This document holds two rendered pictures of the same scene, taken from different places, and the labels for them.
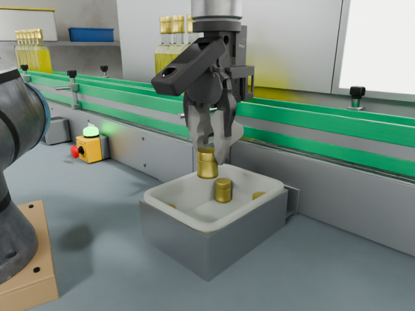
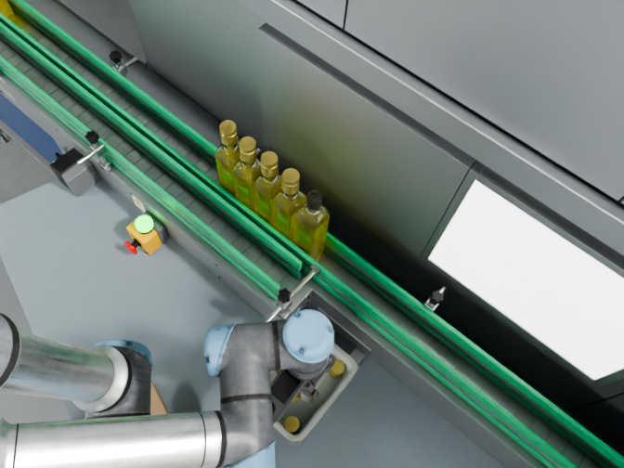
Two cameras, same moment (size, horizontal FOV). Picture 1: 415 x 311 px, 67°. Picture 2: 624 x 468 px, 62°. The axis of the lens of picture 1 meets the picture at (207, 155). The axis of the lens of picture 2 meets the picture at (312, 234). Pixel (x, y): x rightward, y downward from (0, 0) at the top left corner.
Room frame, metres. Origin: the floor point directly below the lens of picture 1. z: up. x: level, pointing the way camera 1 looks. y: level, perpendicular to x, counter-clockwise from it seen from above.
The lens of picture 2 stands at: (0.27, 0.04, 2.01)
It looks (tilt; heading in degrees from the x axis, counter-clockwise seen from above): 62 degrees down; 350
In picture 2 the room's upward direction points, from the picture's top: 7 degrees clockwise
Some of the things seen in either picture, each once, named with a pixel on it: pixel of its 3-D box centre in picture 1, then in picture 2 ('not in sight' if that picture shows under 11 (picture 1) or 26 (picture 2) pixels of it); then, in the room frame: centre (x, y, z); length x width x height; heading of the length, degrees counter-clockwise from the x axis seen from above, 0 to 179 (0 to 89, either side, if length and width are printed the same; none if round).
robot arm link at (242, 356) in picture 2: not in sight; (243, 359); (0.48, 0.09, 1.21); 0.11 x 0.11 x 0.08; 2
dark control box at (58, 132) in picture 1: (54, 130); (75, 173); (1.12, 0.56, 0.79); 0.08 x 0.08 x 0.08; 46
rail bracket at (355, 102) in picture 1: (356, 117); (435, 300); (0.65, -0.31, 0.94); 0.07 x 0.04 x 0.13; 136
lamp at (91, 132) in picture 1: (91, 131); (144, 223); (0.93, 0.35, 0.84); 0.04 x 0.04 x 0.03
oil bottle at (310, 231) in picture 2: not in sight; (310, 233); (0.81, -0.05, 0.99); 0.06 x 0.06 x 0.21; 46
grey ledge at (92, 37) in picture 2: not in sight; (138, 84); (1.39, 0.40, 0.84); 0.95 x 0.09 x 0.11; 46
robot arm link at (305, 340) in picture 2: not in sight; (305, 342); (0.50, -0.01, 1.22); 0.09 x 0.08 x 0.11; 92
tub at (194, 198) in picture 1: (215, 208); (299, 382); (0.52, -0.02, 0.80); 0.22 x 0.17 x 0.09; 136
